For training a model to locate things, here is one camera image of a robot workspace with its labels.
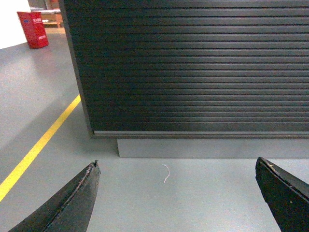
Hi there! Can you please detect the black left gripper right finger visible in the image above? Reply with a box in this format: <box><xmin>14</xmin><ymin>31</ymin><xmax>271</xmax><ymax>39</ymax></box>
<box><xmin>255</xmin><ymin>157</ymin><xmax>309</xmax><ymax>232</ymax></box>

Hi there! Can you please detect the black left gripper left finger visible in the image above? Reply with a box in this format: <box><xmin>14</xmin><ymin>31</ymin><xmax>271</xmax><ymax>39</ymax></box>
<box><xmin>10</xmin><ymin>160</ymin><xmax>101</xmax><ymax>232</ymax></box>

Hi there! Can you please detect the black checkout counter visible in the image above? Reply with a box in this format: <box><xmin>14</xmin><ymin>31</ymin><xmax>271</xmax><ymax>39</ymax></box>
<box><xmin>59</xmin><ymin>0</ymin><xmax>309</xmax><ymax>159</ymax></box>

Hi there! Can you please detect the red fire extinguisher box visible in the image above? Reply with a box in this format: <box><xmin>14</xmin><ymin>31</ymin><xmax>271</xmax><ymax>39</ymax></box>
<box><xmin>17</xmin><ymin>12</ymin><xmax>49</xmax><ymax>49</ymax></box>

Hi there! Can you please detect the wooden pallet bench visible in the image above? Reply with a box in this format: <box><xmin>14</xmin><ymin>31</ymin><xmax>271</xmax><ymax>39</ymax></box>
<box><xmin>30</xmin><ymin>7</ymin><xmax>63</xmax><ymax>28</ymax></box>

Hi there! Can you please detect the white string scrap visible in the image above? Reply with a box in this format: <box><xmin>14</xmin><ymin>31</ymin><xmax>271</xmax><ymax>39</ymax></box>
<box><xmin>162</xmin><ymin>164</ymin><xmax>170</xmax><ymax>184</ymax></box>

